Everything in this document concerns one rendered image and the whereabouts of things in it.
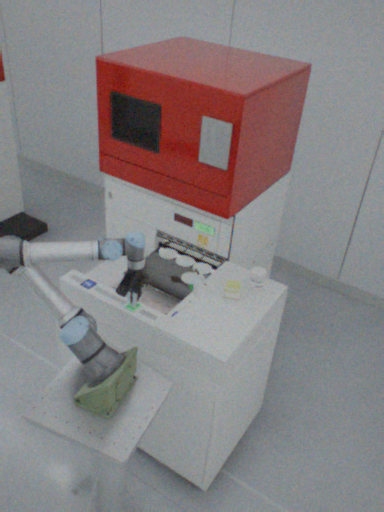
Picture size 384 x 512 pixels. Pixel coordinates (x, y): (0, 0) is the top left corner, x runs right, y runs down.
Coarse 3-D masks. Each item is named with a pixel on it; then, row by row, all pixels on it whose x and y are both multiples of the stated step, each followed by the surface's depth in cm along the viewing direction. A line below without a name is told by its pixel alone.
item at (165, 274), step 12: (156, 252) 270; (180, 252) 272; (156, 264) 261; (168, 264) 262; (156, 276) 253; (168, 276) 253; (180, 276) 254; (204, 276) 255; (168, 288) 245; (180, 288) 246; (192, 288) 246
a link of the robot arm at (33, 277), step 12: (36, 264) 200; (24, 276) 196; (36, 276) 197; (48, 276) 201; (36, 288) 197; (48, 288) 198; (48, 300) 198; (60, 300) 200; (60, 312) 200; (72, 312) 200; (84, 312) 204; (60, 324) 201; (96, 324) 209
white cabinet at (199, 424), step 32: (64, 352) 264; (256, 352) 236; (192, 384) 216; (224, 384) 209; (256, 384) 260; (160, 416) 240; (192, 416) 226; (224, 416) 228; (160, 448) 253; (192, 448) 237; (224, 448) 250; (192, 480) 250
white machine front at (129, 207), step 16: (112, 176) 276; (112, 192) 282; (128, 192) 275; (144, 192) 268; (112, 208) 287; (128, 208) 280; (144, 208) 273; (160, 208) 267; (176, 208) 261; (192, 208) 255; (112, 224) 294; (128, 224) 286; (144, 224) 279; (160, 224) 272; (176, 224) 266; (192, 224) 259; (208, 224) 253; (224, 224) 248; (192, 240) 264; (208, 240) 258; (224, 240) 252; (224, 256) 257
